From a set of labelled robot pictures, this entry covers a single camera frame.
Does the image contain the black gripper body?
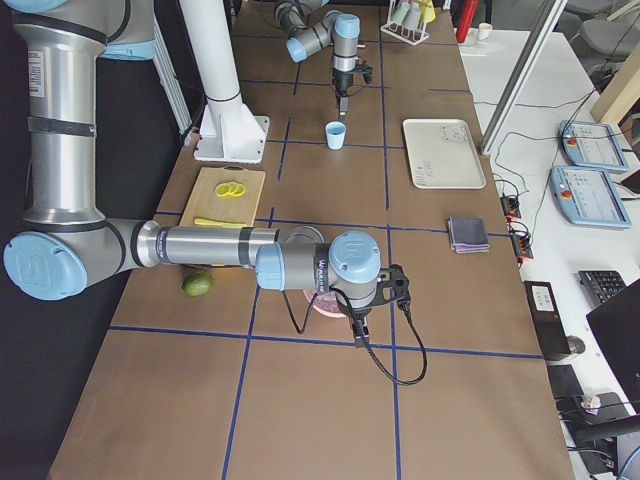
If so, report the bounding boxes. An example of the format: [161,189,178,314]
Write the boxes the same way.
[349,309,371,340]

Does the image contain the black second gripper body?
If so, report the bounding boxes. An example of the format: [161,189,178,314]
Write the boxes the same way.
[332,70,354,98]

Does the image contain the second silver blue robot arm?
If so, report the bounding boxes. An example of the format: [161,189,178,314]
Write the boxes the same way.
[274,1,360,101]

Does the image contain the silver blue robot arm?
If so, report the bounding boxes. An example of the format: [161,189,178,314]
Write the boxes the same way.
[1,8,383,358]

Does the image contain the light blue cup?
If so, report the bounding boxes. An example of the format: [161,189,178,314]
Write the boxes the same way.
[325,121,346,150]

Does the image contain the clear ice cubes in bowl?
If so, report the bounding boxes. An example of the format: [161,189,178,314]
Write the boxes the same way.
[312,292,341,316]

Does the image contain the frosted white cup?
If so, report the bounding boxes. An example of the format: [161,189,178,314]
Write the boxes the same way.
[402,4,421,31]

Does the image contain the mint green cup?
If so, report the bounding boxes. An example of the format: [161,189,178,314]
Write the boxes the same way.
[389,1,410,26]

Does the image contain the yellow cup in rack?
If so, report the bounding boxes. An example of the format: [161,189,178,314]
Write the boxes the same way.
[418,0,436,24]

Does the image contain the small white cup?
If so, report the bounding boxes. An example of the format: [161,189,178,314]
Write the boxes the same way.
[476,22,493,42]

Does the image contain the pink bowl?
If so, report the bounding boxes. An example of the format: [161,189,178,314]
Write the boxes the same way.
[303,290,346,318]

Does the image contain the cream bear tray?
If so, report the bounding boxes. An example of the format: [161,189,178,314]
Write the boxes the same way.
[402,119,486,189]

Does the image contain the grey folded cloth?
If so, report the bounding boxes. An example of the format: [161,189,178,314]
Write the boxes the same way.
[447,217,490,253]

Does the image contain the yellow lemon slices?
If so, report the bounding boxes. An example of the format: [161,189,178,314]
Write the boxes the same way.
[214,181,246,198]

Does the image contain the wooden cutting board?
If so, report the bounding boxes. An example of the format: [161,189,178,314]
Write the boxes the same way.
[179,167,265,226]

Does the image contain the green lime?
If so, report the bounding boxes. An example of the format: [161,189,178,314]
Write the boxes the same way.
[181,271,214,297]

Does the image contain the black power strip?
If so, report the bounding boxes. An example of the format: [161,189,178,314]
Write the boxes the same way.
[500,195,533,265]

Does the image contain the yellow-green plastic knife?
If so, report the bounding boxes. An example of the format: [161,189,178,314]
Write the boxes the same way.
[193,217,246,228]

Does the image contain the black box with label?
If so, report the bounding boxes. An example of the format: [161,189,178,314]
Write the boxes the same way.
[523,281,571,361]

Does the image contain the black keyboard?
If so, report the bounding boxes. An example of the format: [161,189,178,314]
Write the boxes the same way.
[578,270,626,305]

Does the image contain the black laptop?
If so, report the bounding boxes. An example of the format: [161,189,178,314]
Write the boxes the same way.
[587,280,640,401]

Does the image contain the upper blue teach pendant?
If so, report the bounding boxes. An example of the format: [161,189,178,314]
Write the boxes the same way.
[559,120,629,173]

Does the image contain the blue teach pendant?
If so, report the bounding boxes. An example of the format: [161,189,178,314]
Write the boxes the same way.
[550,166,632,229]
[559,120,629,173]

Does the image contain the lower blue teach pendant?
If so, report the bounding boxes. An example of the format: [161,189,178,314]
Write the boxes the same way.
[550,166,632,229]

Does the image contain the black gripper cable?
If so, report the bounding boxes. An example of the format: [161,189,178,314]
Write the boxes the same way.
[282,289,429,386]

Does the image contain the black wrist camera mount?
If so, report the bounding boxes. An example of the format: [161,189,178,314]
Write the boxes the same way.
[371,264,411,311]

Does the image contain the white wire cup rack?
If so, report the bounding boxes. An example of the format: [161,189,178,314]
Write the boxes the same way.
[380,0,430,46]

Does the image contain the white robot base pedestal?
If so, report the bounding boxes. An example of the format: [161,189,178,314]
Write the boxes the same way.
[180,0,270,164]

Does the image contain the aluminium frame post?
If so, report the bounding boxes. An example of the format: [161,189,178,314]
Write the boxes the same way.
[480,0,567,155]

